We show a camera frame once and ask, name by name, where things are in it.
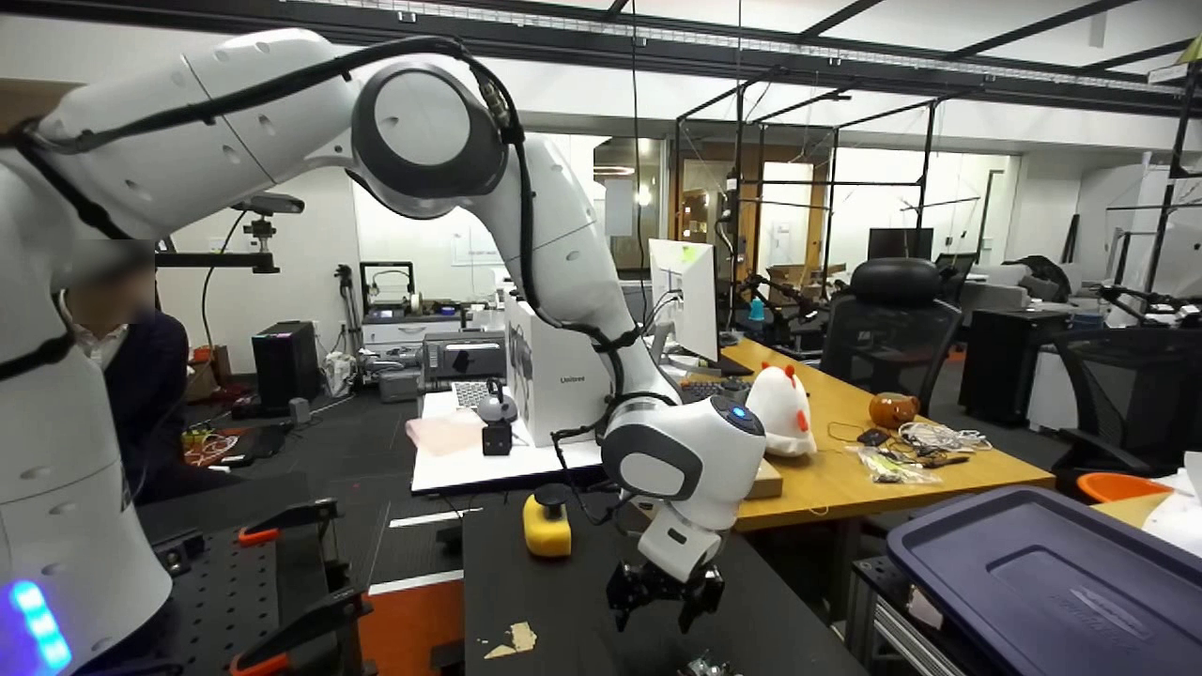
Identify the orange bowl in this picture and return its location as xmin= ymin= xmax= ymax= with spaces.
xmin=1076 ymin=464 xmax=1174 ymax=508

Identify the large white cardboard box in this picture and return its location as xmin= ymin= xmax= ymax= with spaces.
xmin=503 ymin=295 xmax=621 ymax=449

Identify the yellow tape dispenser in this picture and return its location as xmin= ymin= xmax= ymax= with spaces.
xmin=520 ymin=492 xmax=577 ymax=564

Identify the navy plastic storage bin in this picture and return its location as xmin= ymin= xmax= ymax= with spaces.
xmin=884 ymin=484 xmax=1202 ymax=676

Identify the black mesh chair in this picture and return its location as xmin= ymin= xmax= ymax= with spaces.
xmin=1048 ymin=318 xmax=1202 ymax=476

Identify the orange-handled black clamp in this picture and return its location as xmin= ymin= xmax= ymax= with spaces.
xmin=225 ymin=581 xmax=376 ymax=676
xmin=228 ymin=494 xmax=341 ymax=557

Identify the black PC tower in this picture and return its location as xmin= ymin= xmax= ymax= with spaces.
xmin=247 ymin=314 xmax=327 ymax=413

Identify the person in dark jacket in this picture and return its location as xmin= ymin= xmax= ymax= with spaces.
xmin=51 ymin=258 xmax=195 ymax=508

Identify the white hard hat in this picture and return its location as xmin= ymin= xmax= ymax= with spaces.
xmin=742 ymin=360 xmax=823 ymax=462

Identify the black office chair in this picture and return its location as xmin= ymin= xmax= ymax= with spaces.
xmin=814 ymin=253 xmax=968 ymax=404

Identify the black stand base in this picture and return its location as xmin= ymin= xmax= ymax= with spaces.
xmin=478 ymin=418 xmax=520 ymax=458

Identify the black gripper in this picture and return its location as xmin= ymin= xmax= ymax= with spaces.
xmin=605 ymin=552 xmax=730 ymax=640

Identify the pile of plastic wrappers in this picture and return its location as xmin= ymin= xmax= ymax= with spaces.
xmin=851 ymin=413 xmax=997 ymax=489

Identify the orange pumpkin ball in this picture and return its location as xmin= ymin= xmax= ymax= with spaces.
xmin=868 ymin=388 xmax=924 ymax=434

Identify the small framed screen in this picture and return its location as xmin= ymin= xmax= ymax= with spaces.
xmin=358 ymin=254 xmax=422 ymax=318

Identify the orange plastic panel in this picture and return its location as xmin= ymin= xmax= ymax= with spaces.
xmin=358 ymin=574 xmax=468 ymax=676

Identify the grey Unitree device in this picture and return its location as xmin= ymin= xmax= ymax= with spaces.
xmin=422 ymin=328 xmax=512 ymax=390

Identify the black camera on stand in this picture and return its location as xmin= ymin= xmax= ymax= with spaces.
xmin=114 ymin=185 xmax=312 ymax=282

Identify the black cabinet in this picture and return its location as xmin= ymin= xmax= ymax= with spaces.
xmin=957 ymin=299 xmax=1069 ymax=433

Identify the pale pink paper sheet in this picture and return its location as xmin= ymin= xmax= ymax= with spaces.
xmin=401 ymin=409 xmax=490 ymax=458

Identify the white paper sheet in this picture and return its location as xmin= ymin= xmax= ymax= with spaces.
xmin=1131 ymin=448 xmax=1202 ymax=559

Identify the wooden desk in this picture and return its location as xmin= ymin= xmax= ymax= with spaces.
xmin=717 ymin=334 xmax=1057 ymax=532

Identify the black background monitor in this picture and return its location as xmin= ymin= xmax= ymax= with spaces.
xmin=863 ymin=220 xmax=939 ymax=268

